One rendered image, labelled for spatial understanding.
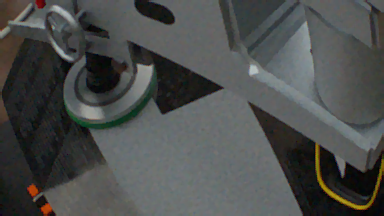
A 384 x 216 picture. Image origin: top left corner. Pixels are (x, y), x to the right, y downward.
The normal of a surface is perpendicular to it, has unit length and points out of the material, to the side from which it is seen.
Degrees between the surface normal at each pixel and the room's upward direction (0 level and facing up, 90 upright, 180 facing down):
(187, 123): 0
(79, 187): 45
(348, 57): 90
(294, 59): 0
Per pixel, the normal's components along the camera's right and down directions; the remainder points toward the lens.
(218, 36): -0.64, 0.63
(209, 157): -0.14, -0.66
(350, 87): -0.39, 0.73
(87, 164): -0.72, -0.17
